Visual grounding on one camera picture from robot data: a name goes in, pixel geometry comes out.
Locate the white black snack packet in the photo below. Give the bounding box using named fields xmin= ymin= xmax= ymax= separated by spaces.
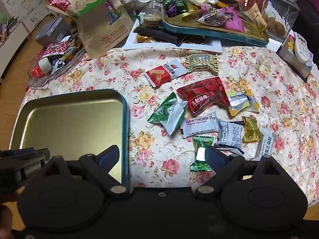
xmin=214 ymin=119 xmax=245 ymax=155

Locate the silver yellow snack packet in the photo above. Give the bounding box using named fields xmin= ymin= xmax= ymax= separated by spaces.
xmin=225 ymin=90 xmax=260 ymax=117

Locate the gold black patterned packet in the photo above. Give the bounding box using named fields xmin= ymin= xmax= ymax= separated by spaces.
xmin=186 ymin=53 xmax=220 ymax=73

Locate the large teal tin tray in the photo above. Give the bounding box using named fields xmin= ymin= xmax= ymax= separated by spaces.
xmin=161 ymin=0 xmax=270 ymax=47

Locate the glass plate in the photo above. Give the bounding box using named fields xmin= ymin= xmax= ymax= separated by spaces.
xmin=27 ymin=46 xmax=100 ymax=88

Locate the small clear cookie jar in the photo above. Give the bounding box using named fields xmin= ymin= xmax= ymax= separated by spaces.
xmin=143 ymin=0 xmax=164 ymax=28

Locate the grey cardboard box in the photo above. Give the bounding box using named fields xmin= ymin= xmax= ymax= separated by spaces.
xmin=35 ymin=17 xmax=73 ymax=47

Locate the gold tin tray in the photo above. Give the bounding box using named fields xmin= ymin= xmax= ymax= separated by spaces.
xmin=9 ymin=89 xmax=130 ymax=191

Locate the kraft paper bag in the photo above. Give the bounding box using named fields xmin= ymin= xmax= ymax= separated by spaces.
xmin=45 ymin=0 xmax=135 ymax=55

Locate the clear nut packet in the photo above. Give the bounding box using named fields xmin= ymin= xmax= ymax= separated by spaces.
xmin=198 ymin=12 xmax=226 ymax=27

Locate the small kraft snack packet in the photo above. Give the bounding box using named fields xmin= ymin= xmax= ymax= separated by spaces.
xmin=245 ymin=3 xmax=267 ymax=30

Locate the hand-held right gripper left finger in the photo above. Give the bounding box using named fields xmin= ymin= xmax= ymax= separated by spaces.
xmin=40 ymin=145 xmax=130 ymax=198

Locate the red white snack packet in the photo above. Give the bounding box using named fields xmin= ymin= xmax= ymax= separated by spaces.
xmin=145 ymin=60 xmax=188 ymax=87

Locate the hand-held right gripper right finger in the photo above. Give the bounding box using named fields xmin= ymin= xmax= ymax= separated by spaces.
xmin=194 ymin=146 xmax=287 ymax=198

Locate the red giraffe-pattern packet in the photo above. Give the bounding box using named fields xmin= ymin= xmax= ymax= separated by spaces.
xmin=44 ymin=41 xmax=76 ymax=57

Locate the white rectangular tray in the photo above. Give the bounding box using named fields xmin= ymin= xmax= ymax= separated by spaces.
xmin=123 ymin=17 xmax=223 ymax=53

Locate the gold foil candy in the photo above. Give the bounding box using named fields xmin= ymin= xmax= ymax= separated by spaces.
xmin=242 ymin=116 xmax=260 ymax=143

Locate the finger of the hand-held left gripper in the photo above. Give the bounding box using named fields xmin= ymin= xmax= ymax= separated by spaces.
xmin=0 ymin=148 xmax=50 ymax=187

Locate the floral tablecloth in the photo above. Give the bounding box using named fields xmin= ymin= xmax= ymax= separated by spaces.
xmin=24 ymin=45 xmax=319 ymax=206

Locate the pink snack packet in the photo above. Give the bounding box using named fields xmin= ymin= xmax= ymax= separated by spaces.
xmin=224 ymin=7 xmax=246 ymax=33

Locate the green white candy packet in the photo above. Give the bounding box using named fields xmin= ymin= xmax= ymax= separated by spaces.
xmin=148 ymin=92 xmax=178 ymax=124
xmin=161 ymin=101 xmax=188 ymax=137

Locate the white packet black print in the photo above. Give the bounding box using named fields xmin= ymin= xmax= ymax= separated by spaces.
xmin=254 ymin=128 xmax=278 ymax=161

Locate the whiteboard with drawings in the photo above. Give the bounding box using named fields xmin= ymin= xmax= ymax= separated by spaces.
xmin=0 ymin=0 xmax=49 ymax=34

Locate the black long snack packet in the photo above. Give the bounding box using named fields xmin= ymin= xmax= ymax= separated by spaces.
xmin=134 ymin=27 xmax=179 ymax=44

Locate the large glass cookie jar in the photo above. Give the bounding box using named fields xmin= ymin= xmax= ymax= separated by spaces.
xmin=262 ymin=0 xmax=300 ymax=43

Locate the white tape roll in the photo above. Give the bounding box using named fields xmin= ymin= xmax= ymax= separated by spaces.
xmin=37 ymin=57 xmax=54 ymax=72

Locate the white grey snack bar packet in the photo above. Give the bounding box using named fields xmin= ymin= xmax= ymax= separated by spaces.
xmin=180 ymin=112 xmax=221 ymax=139

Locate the dark box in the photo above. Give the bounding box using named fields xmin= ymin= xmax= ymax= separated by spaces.
xmin=278 ymin=30 xmax=319 ymax=83

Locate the white low cabinet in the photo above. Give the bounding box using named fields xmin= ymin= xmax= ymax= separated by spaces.
xmin=0 ymin=20 xmax=32 ymax=79

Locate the green foil candy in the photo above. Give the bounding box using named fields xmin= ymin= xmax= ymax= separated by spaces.
xmin=190 ymin=136 xmax=215 ymax=172

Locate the white remote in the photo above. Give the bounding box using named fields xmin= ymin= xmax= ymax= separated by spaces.
xmin=294 ymin=32 xmax=314 ymax=63

